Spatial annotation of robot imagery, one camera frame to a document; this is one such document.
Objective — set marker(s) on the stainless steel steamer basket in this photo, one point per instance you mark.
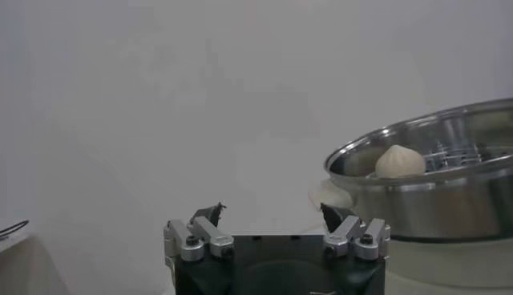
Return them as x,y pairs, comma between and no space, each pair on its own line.
441,208

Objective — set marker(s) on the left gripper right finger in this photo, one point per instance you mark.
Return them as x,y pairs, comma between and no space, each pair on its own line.
360,240

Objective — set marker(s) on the white steamed baozi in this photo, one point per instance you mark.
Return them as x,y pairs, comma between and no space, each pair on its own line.
400,164

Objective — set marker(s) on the white electric cooker base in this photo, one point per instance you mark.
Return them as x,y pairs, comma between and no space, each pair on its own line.
449,264

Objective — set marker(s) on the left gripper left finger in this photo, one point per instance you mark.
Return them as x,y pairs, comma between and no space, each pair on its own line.
192,240

